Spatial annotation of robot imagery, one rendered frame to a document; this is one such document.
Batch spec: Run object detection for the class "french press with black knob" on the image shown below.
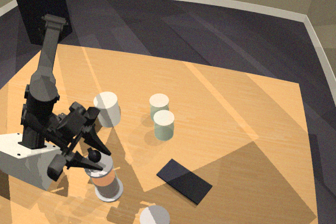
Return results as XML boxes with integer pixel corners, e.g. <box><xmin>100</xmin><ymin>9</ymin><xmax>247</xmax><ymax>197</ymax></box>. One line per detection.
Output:
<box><xmin>84</xmin><ymin>147</ymin><xmax>123</xmax><ymax>202</ymax></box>

